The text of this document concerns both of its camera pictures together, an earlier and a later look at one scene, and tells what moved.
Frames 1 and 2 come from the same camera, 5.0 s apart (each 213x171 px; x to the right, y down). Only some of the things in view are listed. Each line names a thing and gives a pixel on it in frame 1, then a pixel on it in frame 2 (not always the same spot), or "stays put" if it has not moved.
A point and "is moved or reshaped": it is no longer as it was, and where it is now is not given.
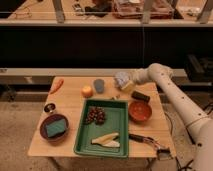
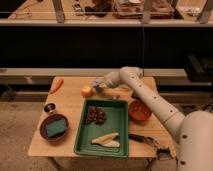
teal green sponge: (56, 127) stays put
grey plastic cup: (99, 85) stays put
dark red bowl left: (54, 128) stays put
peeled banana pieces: (107, 140) stays put
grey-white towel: (121, 77) is moved or reshaped
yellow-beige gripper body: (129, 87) → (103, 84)
